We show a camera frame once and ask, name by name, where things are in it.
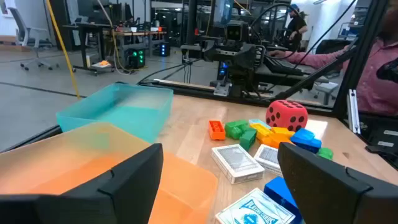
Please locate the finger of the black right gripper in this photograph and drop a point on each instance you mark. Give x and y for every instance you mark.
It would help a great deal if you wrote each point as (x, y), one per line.
(259, 56)
(192, 48)

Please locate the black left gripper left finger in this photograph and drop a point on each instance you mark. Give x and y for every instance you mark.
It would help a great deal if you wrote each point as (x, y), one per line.
(93, 202)

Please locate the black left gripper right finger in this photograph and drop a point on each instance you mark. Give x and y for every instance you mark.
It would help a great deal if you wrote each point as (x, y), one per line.
(326, 193)

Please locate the large green two-stud block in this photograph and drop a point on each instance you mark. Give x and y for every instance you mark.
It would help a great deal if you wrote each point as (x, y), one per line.
(325, 153)

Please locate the light blue toy block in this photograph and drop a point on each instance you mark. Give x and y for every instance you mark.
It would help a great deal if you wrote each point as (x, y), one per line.
(306, 141)

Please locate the red foam die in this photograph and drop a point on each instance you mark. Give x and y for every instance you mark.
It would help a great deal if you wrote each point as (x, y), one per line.
(286, 115)

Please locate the light teal block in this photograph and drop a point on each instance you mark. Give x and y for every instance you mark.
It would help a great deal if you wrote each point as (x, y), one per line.
(259, 123)

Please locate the grey-print playing card box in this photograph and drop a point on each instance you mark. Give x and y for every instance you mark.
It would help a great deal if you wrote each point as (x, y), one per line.
(269, 157)
(236, 161)

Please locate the blue-print playing card box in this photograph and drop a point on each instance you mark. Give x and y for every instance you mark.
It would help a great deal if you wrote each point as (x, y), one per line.
(255, 208)

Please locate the orange toy block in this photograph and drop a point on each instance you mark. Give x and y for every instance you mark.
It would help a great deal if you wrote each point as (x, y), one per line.
(216, 130)
(275, 140)

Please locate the yellow toy block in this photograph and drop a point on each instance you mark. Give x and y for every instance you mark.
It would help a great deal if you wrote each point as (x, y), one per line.
(261, 130)

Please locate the amber toy block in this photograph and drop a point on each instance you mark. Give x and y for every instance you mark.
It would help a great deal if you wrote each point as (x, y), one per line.
(283, 131)

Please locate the green toy block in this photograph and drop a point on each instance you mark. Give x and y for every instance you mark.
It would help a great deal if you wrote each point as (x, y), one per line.
(234, 129)
(247, 140)

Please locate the computer tower blue lights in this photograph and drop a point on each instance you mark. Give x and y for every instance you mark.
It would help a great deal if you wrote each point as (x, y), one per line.
(164, 49)

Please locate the person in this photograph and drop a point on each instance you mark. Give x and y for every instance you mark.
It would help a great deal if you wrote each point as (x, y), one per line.
(376, 81)
(297, 28)

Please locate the orange translucent plastic bin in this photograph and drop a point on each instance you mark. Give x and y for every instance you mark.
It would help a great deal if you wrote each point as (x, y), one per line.
(62, 155)

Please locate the computer tower green lights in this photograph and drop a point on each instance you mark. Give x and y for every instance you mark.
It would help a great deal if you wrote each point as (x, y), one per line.
(136, 57)

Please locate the wooden workbench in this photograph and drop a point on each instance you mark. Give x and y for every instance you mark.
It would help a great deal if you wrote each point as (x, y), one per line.
(136, 32)

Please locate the teal translucent plastic bin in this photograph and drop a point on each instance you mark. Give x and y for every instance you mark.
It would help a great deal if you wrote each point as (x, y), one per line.
(140, 115)

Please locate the small orange floor object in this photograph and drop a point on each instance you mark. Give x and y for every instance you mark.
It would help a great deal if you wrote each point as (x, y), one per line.
(102, 63)

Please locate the black standing desk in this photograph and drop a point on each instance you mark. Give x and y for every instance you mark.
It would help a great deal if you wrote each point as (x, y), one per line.
(83, 46)

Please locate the grey office chair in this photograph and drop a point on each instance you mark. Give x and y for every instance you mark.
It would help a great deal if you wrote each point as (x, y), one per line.
(23, 28)

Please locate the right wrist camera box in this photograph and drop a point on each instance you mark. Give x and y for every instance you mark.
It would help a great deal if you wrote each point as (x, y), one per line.
(234, 31)

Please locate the grey metal corner bracket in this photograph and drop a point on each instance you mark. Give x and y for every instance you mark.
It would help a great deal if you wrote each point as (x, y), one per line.
(221, 89)

